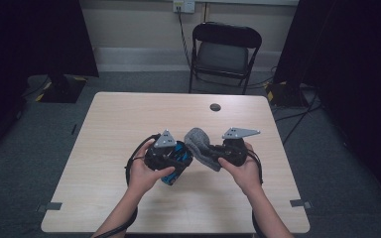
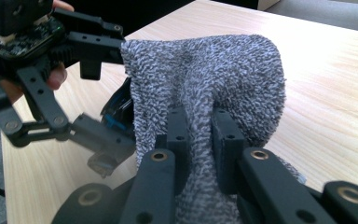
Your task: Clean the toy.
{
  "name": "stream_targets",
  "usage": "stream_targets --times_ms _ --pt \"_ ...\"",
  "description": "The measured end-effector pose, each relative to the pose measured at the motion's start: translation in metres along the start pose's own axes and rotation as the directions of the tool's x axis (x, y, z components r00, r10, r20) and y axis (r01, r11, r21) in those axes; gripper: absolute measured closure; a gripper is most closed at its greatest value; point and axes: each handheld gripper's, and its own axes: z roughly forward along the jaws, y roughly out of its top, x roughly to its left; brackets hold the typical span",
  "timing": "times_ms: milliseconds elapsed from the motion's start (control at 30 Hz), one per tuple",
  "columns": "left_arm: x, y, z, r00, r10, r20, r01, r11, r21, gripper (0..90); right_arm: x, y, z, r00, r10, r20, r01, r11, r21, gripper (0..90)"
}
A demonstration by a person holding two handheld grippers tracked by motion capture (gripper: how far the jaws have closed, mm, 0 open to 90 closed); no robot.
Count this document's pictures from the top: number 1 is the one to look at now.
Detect white wall socket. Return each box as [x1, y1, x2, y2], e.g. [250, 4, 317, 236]
[173, 0, 196, 14]

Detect blue toy car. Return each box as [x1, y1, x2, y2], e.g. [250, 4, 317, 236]
[160, 140, 194, 187]

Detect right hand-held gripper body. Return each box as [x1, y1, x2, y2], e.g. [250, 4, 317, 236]
[220, 127, 262, 168]

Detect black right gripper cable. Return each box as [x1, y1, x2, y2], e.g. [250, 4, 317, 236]
[243, 148, 265, 238]

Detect black socket power cable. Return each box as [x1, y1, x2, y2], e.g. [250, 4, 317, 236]
[177, 5, 193, 68]

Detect black folding chair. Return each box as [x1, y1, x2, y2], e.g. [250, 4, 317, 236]
[188, 21, 263, 96]

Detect black floor cables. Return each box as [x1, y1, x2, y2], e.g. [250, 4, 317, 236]
[273, 88, 325, 147]

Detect person's right hand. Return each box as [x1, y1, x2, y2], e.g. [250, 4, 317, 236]
[217, 141, 264, 198]

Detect black curtain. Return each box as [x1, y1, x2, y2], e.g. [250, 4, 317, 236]
[273, 0, 381, 214]
[0, 0, 100, 167]

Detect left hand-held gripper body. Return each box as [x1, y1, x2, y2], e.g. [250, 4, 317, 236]
[144, 129, 180, 173]

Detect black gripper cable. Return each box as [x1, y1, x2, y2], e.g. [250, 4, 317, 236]
[243, 148, 265, 238]
[93, 132, 162, 238]

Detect grey cloth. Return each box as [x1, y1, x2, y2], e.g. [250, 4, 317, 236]
[183, 127, 223, 173]

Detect black stand base yellow tape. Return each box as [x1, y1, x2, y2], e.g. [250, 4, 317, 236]
[265, 80, 311, 109]

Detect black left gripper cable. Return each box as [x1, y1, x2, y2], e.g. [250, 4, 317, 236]
[93, 132, 162, 238]

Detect grey tape strip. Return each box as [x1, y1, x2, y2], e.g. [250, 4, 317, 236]
[289, 198, 314, 210]
[36, 201, 64, 213]

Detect person's left hand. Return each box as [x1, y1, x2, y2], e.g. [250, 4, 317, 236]
[127, 138, 177, 198]

